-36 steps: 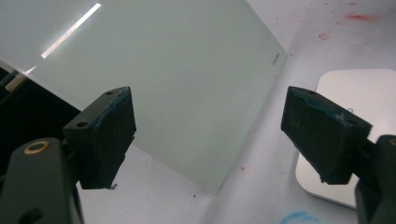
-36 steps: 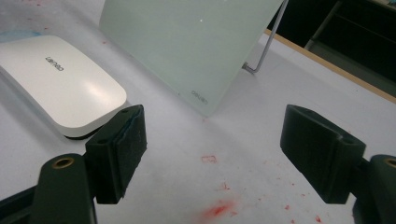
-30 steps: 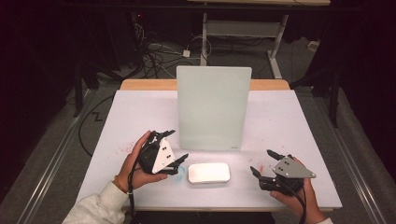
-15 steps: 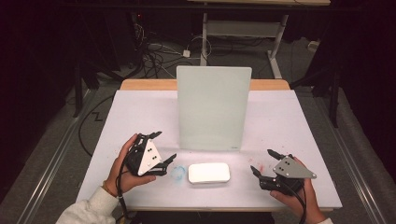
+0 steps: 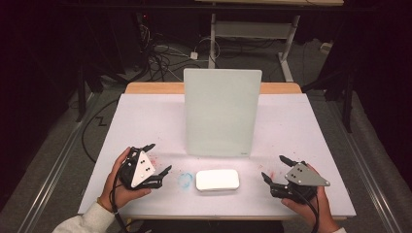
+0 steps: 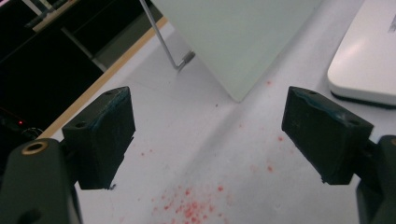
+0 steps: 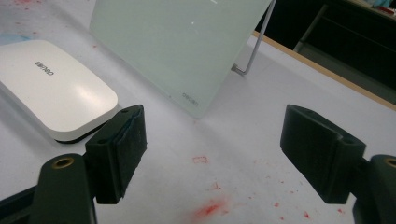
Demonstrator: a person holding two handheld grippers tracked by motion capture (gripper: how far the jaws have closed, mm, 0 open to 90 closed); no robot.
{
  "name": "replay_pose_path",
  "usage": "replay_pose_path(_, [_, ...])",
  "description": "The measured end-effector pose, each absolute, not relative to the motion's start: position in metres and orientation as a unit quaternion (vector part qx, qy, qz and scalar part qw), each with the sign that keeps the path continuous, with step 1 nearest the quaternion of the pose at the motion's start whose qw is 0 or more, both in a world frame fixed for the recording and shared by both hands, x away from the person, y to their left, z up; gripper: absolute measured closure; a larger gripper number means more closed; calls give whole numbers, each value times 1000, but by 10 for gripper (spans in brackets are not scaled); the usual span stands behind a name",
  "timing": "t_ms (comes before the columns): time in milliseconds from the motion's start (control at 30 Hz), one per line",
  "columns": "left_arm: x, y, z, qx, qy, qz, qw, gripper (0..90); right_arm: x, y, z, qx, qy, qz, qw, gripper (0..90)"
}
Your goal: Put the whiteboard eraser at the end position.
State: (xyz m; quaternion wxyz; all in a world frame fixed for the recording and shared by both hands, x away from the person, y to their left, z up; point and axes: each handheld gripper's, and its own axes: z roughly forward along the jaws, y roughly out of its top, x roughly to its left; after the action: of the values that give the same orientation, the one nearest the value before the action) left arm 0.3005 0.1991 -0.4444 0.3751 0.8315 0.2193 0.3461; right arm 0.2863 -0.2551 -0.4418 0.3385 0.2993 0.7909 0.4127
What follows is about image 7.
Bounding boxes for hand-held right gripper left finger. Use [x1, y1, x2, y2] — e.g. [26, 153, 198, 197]
[85, 104, 148, 205]

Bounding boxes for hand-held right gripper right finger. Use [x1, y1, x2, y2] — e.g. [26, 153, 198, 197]
[279, 104, 367, 205]

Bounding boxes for dark metal frame furniture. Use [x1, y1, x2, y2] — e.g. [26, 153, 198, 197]
[292, 0, 396, 105]

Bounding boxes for frosted glass whiteboard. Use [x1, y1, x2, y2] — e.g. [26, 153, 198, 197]
[89, 0, 274, 119]

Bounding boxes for white whiteboard eraser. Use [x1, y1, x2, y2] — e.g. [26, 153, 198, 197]
[0, 39, 120, 145]

